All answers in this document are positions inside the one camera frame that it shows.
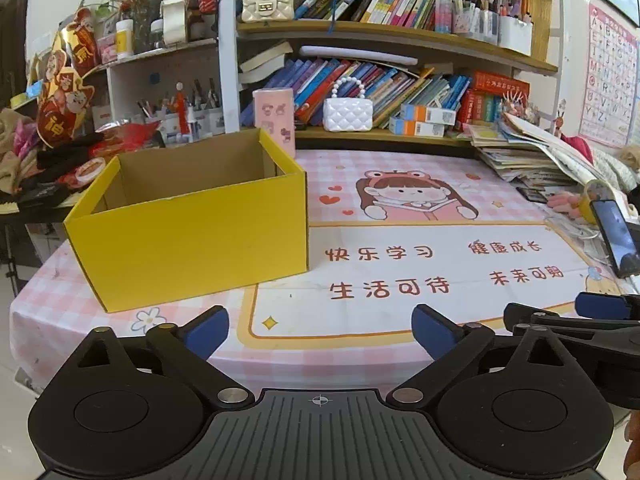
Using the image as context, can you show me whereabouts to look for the red foil snack bags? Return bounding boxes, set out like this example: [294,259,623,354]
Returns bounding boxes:
[75,120,166,183]

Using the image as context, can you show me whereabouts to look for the red tassel ornament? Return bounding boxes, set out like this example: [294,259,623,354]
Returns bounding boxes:
[174,82,191,133]

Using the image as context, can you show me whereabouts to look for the yellow cardboard box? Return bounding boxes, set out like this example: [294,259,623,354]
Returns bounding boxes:
[63,127,308,314]

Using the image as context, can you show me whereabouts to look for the alphabet wall poster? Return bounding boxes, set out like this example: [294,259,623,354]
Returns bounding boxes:
[580,2,640,150]

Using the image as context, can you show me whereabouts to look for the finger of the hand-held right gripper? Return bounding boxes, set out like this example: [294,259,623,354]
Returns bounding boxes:
[575,292,640,320]
[504,302,640,361]

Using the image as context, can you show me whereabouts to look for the red gold paper decoration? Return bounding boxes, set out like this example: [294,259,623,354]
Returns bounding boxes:
[30,7,101,150]

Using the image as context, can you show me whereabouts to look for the pile of books and papers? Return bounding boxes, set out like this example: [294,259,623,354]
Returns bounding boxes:
[467,112,621,191]

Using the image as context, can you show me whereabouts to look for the white cubby shelf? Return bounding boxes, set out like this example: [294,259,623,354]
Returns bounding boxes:
[95,39,223,141]

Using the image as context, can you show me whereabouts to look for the beige towel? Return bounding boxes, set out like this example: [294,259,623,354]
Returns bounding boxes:
[0,107,41,193]

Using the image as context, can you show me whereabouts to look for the person's right forearm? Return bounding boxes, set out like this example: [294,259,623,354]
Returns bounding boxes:
[624,407,640,480]

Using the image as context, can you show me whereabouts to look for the thick red book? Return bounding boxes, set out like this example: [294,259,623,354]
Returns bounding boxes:
[459,71,531,125]

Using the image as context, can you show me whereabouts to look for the white cable bundle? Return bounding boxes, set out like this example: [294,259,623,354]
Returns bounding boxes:
[547,220,618,263]

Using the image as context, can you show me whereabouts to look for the pink yellow plush toy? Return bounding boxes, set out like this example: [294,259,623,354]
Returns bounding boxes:
[546,191,598,224]

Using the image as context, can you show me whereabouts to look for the white quilted pearl-handle handbag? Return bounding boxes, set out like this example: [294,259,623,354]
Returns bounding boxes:
[323,77,374,132]

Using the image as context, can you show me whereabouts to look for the dark wooden door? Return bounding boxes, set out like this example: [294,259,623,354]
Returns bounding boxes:
[5,0,33,106]

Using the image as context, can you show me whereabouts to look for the pink cartoon canister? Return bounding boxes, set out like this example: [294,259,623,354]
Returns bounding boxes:
[252,87,296,158]

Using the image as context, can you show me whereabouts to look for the red cloth bag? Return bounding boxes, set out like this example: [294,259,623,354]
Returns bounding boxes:
[560,132,597,161]

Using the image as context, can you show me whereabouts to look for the cups of pens and brushes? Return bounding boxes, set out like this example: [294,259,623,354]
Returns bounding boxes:
[137,79,223,136]

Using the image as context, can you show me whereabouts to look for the black keyboard stand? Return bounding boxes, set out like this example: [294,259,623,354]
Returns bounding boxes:
[0,220,21,296]

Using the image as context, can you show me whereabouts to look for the row of blue-spined books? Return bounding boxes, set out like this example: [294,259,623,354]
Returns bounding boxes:
[262,57,473,128]

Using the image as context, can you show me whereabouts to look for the black electronic keyboard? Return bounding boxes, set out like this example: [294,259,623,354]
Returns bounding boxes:
[0,180,81,216]

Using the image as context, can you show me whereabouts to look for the black fuzzy cloth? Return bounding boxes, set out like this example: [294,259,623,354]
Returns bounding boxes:
[37,132,106,183]

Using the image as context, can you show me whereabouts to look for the orange blue carton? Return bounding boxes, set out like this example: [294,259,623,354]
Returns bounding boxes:
[389,116,446,138]
[400,103,457,125]

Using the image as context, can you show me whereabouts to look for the white shelf post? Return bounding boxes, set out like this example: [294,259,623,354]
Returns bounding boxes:
[216,0,242,133]

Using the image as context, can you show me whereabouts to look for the pink checked printed tablecloth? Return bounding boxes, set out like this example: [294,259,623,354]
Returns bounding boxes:
[10,147,640,396]

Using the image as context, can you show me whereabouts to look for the thick books lying flat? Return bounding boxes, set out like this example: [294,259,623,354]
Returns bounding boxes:
[238,41,295,86]

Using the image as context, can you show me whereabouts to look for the pink antler ornament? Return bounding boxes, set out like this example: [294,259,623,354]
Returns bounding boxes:
[500,91,540,121]

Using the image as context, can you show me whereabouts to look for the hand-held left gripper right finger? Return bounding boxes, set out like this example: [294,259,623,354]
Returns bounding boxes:
[387,303,583,408]

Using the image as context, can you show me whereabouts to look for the rolled white paper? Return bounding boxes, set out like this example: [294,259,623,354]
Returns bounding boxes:
[299,45,419,67]

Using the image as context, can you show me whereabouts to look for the pastel striped bottle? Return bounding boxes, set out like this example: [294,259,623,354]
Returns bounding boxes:
[434,0,454,35]

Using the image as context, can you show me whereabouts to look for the row of coloured markers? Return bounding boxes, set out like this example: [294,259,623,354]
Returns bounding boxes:
[452,0,531,43]

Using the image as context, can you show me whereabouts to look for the large cream tape roll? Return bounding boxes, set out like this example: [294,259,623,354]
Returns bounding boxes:
[160,0,190,45]

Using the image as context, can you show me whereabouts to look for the black smartphone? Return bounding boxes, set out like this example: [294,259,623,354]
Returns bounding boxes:
[590,199,640,279]

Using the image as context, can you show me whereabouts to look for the white bottle yellow label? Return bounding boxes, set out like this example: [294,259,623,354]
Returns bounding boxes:
[116,19,135,58]

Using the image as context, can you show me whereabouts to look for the white pen container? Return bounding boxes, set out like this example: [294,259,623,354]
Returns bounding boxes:
[498,15,534,57]

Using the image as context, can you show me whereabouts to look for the wooden bookshelf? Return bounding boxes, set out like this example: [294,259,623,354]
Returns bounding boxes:
[235,0,561,148]

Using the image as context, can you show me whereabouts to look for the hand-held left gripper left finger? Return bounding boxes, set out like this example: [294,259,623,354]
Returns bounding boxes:
[70,305,256,408]

